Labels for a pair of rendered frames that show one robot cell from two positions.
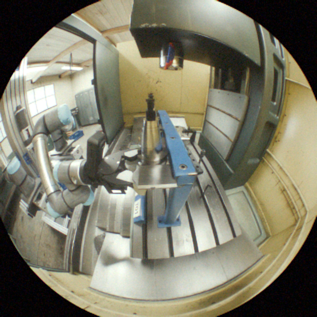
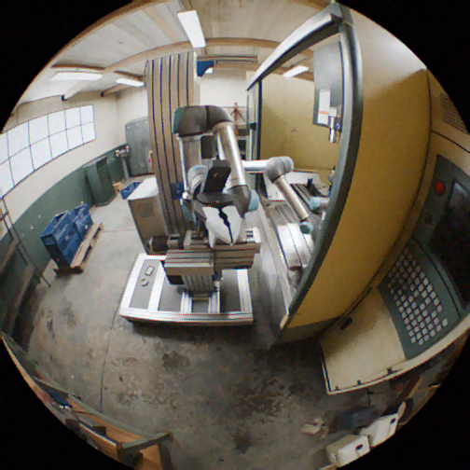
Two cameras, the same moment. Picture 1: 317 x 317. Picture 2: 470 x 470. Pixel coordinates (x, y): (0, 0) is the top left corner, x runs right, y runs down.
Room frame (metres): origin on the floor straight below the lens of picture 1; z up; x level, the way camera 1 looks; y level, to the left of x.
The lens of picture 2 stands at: (-0.74, 0.81, 1.62)
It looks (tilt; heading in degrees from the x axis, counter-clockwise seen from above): 38 degrees down; 0
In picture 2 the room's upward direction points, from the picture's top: straight up
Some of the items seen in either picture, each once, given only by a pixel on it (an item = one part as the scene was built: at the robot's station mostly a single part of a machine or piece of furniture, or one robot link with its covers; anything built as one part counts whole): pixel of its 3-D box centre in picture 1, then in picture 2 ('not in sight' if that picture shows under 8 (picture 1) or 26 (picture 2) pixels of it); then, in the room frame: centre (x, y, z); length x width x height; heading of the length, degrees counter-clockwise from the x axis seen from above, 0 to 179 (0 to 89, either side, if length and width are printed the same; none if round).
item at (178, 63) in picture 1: (171, 60); (337, 136); (0.72, -0.08, 1.56); 0.16 x 0.16 x 0.12
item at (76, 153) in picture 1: (65, 154); not in sight; (0.54, 0.89, 0.95); 0.40 x 0.13 x 0.09; 94
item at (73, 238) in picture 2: not in sight; (70, 232); (0.89, 3.64, 0.39); 1.20 x 0.80 x 0.79; 14
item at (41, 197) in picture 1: (37, 196); (225, 241); (0.05, 0.86, 0.95); 0.40 x 0.13 x 0.09; 94
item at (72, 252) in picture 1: (112, 182); (258, 241); (0.68, 0.56, 0.40); 2.08 x 0.07 x 0.80; 3
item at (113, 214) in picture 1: (122, 180); (291, 229); (0.50, 0.31, 0.70); 0.90 x 0.30 x 0.16; 3
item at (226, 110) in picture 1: (220, 119); not in sight; (0.75, -0.53, 1.16); 0.48 x 0.05 x 0.51; 3
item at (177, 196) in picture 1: (173, 209); not in sight; (0.12, -0.04, 1.05); 0.10 x 0.05 x 0.30; 93
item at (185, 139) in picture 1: (172, 133); (324, 191); (0.81, -0.12, 0.97); 0.29 x 0.23 x 0.05; 3
